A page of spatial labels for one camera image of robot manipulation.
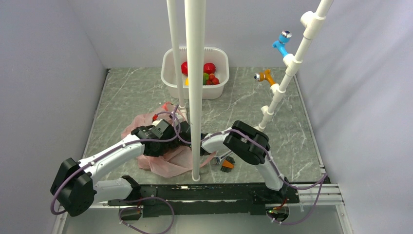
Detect pink plastic bag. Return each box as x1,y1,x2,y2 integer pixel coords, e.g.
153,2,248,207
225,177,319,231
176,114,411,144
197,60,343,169
121,102,216,178

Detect green fake starfruit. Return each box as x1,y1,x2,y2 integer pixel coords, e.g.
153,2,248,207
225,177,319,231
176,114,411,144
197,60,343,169
203,73,209,85

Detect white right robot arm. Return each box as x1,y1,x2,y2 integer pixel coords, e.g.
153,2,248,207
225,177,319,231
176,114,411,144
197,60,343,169
198,120,287,202

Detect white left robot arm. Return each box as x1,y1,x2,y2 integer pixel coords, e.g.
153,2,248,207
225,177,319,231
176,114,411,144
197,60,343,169
50,119,179,216

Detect red fake cherry tomatoes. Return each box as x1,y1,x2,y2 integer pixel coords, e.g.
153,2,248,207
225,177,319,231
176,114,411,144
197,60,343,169
206,74,220,85

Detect red fake apple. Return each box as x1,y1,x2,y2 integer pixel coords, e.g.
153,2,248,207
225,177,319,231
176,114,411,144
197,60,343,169
181,61,188,76

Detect silver combination wrench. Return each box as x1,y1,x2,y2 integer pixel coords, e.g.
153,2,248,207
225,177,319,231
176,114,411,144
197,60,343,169
210,150,233,166

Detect black orange hex key set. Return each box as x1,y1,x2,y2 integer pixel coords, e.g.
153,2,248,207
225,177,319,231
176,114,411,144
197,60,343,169
220,156,235,173

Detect white plastic basin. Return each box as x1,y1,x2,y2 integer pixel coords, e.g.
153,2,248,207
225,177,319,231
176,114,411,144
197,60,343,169
161,47,229,99

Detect orange toy faucet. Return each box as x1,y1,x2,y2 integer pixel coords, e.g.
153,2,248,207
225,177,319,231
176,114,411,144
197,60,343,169
254,69,276,86

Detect blue toy faucet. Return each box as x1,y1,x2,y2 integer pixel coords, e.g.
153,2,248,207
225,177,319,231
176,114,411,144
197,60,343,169
272,30,292,57

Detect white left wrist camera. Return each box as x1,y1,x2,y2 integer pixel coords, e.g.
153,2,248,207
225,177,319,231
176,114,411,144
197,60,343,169
152,114,168,128

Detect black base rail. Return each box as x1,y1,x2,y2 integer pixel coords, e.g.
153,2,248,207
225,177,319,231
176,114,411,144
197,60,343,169
125,183,300,217

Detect white pvc pipe frame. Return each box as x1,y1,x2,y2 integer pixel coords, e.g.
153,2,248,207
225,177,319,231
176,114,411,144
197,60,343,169
184,0,333,182

